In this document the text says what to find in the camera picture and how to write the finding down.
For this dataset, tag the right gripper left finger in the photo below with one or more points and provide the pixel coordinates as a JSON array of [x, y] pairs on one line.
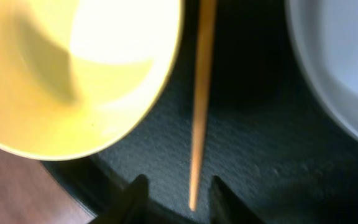
[[131, 207]]

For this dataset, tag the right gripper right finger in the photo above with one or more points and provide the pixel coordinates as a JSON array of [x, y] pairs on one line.
[[225, 207]]

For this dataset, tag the yellow bowl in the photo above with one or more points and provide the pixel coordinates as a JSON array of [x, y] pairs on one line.
[[77, 76]]

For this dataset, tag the wooden chopstick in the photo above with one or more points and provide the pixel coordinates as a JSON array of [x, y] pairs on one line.
[[203, 65]]

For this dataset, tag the round black serving tray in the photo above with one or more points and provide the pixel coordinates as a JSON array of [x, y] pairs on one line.
[[267, 138]]

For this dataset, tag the pale grey plate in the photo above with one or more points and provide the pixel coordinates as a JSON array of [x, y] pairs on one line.
[[324, 36]]

